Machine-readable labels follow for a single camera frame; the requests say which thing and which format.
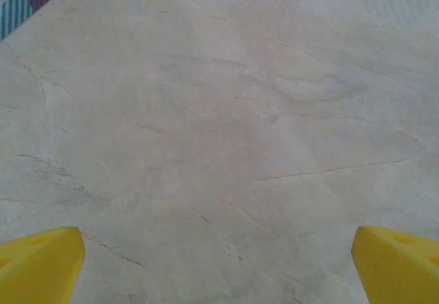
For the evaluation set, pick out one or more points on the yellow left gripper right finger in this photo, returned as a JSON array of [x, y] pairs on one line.
[[398, 269]]

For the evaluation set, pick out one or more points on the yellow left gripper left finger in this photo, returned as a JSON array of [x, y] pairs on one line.
[[37, 266]]

